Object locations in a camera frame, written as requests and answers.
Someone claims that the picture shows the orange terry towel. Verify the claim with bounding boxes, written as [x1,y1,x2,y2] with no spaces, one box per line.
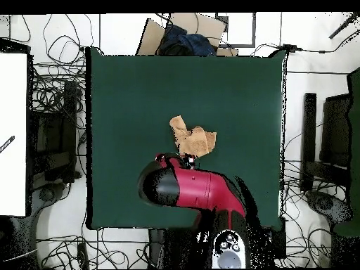
[168,115,218,158]

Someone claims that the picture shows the dark green table cloth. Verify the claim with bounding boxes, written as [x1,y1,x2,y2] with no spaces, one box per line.
[84,46,288,231]

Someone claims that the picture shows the dark blue jeans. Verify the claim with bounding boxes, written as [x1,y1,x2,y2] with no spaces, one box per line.
[157,23,218,57]

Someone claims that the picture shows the black stand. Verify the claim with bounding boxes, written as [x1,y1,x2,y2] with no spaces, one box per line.
[27,79,82,188]
[300,92,352,193]

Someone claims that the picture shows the black power strip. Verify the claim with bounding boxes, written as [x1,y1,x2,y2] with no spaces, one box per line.
[76,242,90,269]

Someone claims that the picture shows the black marker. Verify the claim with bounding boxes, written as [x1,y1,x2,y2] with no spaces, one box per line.
[0,135,15,154]

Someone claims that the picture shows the white panel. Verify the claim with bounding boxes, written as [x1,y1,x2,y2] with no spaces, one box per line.
[0,52,28,217]

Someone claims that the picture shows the black tripod leg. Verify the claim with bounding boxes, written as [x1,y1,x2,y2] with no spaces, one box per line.
[328,12,360,39]

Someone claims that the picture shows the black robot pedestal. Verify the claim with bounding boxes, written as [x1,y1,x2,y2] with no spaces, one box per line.
[148,228,214,269]

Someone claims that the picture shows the black square frame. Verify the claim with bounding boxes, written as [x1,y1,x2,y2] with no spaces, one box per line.
[215,12,257,48]

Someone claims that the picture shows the thin black cable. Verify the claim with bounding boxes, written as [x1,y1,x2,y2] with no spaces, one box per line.
[251,27,360,57]

